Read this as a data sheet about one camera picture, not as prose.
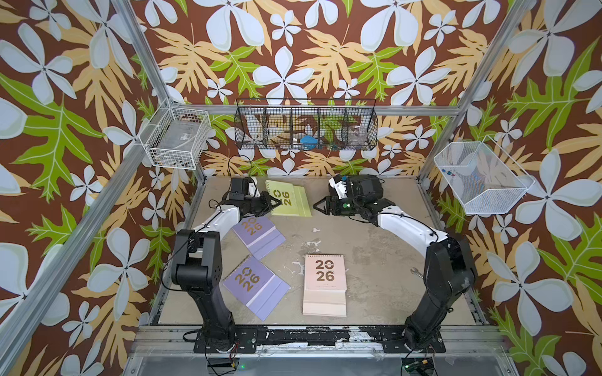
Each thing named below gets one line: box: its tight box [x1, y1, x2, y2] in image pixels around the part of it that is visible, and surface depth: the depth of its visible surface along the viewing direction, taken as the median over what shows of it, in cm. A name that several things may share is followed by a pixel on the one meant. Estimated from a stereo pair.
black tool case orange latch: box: [346, 173, 385, 200], surface depth 72 cm
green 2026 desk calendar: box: [264, 180, 312, 217], surface depth 97 cm
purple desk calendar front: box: [221, 255, 292, 322], surface depth 86 cm
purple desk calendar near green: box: [232, 216, 287, 261], surface depth 100 cm
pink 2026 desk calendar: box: [304, 253, 348, 290], surface depth 86 cm
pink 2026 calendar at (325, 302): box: [302, 289, 348, 318], surface depth 82 cm
